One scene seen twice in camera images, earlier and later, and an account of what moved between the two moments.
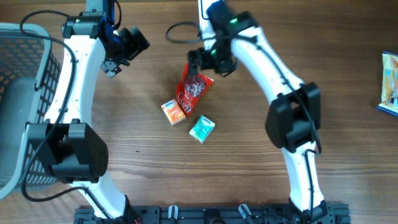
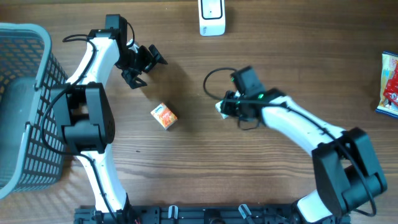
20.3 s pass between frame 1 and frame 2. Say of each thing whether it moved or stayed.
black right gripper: moved
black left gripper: moved
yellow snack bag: stayed
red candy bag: moved
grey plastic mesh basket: stayed
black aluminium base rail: stayed
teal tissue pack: moved
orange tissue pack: moved
